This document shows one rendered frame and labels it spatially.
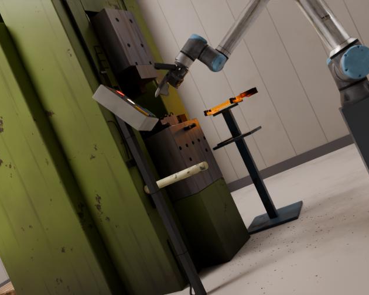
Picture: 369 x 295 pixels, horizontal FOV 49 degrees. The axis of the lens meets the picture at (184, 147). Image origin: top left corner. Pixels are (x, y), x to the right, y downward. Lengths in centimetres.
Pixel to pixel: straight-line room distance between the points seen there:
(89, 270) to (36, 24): 156
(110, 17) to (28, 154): 102
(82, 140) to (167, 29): 323
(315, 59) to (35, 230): 369
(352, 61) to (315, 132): 316
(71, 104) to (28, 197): 73
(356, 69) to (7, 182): 228
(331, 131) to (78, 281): 349
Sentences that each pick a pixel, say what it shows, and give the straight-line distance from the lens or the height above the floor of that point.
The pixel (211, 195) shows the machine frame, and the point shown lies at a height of 41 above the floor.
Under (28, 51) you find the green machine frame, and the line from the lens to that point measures 280.
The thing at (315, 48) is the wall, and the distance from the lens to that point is 519.
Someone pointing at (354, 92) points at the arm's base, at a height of 65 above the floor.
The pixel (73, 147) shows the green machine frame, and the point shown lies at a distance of 263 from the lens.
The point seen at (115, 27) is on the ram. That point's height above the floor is 163.
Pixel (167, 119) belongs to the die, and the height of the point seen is 97.
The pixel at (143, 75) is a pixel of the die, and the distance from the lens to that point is 265.
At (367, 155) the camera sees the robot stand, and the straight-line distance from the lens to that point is 225.
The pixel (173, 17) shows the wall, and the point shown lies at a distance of 554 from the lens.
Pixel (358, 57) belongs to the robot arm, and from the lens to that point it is 208.
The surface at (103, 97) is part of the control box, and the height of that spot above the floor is 114.
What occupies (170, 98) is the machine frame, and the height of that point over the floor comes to 114.
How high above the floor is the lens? 73
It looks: 1 degrees up
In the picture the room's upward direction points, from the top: 24 degrees counter-clockwise
